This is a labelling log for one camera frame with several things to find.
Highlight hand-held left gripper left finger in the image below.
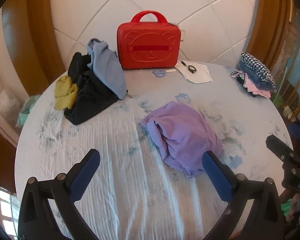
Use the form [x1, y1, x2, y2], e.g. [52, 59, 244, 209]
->
[17, 149, 101, 240]

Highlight light blue garment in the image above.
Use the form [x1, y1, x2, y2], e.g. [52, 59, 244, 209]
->
[87, 38, 128, 100]

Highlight white padded headboard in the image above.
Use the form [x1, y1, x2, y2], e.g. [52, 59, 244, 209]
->
[49, 0, 261, 77]

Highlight yellow garment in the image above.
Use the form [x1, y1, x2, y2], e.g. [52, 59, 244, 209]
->
[54, 76, 79, 110]

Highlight stack of folded clothes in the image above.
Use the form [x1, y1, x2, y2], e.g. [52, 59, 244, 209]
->
[240, 52, 276, 86]

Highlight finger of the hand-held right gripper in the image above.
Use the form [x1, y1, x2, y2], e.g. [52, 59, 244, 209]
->
[266, 134, 296, 165]

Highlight pale floral bed sheet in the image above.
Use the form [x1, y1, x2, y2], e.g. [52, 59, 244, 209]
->
[15, 62, 294, 240]

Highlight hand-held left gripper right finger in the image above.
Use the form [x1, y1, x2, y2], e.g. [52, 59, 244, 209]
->
[202, 151, 284, 240]

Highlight purple sweatshirt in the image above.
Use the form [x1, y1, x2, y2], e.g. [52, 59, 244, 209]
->
[138, 101, 224, 179]

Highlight dark navy garment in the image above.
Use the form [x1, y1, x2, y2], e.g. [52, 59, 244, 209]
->
[64, 70, 120, 125]

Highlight red bear suitcase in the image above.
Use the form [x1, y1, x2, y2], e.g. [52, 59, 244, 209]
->
[116, 11, 182, 70]

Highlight green cloth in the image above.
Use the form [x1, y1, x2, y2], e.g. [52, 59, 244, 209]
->
[15, 95, 42, 128]

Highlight blue folded jeans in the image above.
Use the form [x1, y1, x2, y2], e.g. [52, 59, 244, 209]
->
[237, 62, 276, 91]

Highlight white paper sheet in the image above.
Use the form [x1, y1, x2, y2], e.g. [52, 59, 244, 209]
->
[175, 60, 213, 84]

